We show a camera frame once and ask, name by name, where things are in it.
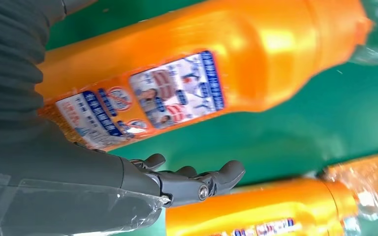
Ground green table board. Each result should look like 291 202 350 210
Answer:
45 0 378 236

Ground yellow taped cardboard mat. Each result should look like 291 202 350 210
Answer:
321 152 378 216

